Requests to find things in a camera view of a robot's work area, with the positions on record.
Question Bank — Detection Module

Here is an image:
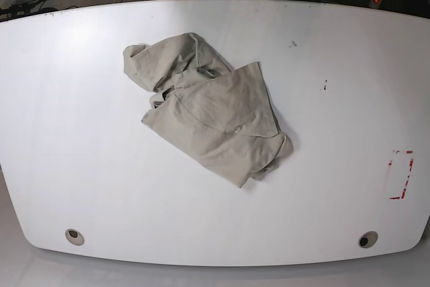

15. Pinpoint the red tape rectangle marking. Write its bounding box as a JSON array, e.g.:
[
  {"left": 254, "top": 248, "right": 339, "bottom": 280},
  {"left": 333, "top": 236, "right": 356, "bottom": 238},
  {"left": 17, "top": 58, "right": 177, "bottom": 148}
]
[{"left": 387, "top": 150, "right": 415, "bottom": 200}]

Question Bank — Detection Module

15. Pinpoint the beige T-shirt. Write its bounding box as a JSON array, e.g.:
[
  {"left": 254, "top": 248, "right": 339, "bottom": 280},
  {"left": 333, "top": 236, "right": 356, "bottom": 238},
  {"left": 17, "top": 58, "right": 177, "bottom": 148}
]
[{"left": 123, "top": 33, "right": 293, "bottom": 187}]

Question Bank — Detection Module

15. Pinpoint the table cable grommet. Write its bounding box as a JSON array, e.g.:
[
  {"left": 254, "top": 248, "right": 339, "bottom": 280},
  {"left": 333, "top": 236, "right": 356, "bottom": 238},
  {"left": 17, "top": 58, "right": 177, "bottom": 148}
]
[
  {"left": 65, "top": 229, "right": 85, "bottom": 246},
  {"left": 358, "top": 231, "right": 378, "bottom": 249}
]

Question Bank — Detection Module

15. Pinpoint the left table cable grommet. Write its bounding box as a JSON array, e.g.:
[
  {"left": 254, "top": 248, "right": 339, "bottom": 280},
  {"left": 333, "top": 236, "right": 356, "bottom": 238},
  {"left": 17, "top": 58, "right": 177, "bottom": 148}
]
[{"left": 65, "top": 229, "right": 85, "bottom": 246}]

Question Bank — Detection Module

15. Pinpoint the right table cable grommet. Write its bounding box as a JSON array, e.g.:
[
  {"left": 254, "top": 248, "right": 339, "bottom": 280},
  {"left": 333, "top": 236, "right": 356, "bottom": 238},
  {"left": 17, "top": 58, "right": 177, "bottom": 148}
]
[{"left": 358, "top": 231, "right": 378, "bottom": 249}]

